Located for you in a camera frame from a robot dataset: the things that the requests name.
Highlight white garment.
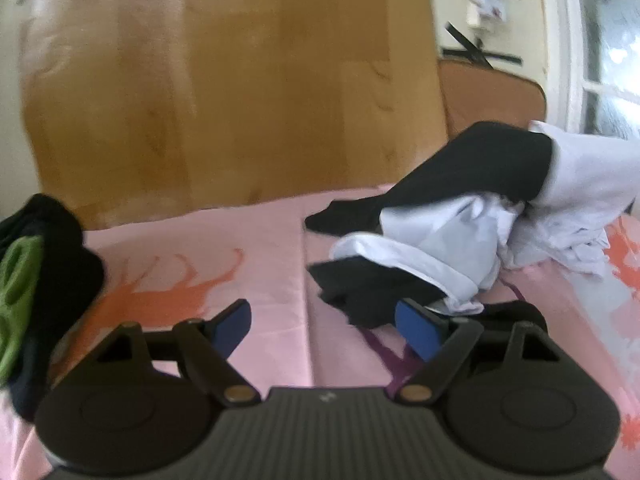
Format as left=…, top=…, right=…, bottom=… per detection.
left=500, top=120, right=640, bottom=281
left=331, top=194, right=521, bottom=317

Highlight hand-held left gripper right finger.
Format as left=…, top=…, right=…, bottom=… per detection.
left=395, top=298, right=561, bottom=406

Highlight wood-pattern vinyl sheet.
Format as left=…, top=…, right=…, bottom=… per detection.
left=20, top=0, right=451, bottom=226

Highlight white power strip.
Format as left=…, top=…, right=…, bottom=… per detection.
left=465, top=0, right=507, bottom=28

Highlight black clothes pile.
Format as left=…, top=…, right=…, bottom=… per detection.
left=0, top=194, right=107, bottom=421

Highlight black garment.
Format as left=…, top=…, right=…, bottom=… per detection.
left=305, top=121, right=553, bottom=237
left=307, top=255, right=548, bottom=333

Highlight brown cushion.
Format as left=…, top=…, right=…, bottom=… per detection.
left=437, top=57, right=547, bottom=138

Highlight pink printed bed sheet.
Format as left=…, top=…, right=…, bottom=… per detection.
left=0, top=182, right=640, bottom=480

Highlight crossed black tape strips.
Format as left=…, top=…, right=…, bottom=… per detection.
left=440, top=22, right=523, bottom=68

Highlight green garment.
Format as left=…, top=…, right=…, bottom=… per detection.
left=0, top=237, right=47, bottom=386

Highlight white window frame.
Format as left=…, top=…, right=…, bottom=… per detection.
left=542, top=0, right=640, bottom=136

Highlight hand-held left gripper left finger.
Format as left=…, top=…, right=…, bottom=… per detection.
left=95, top=299, right=262, bottom=407

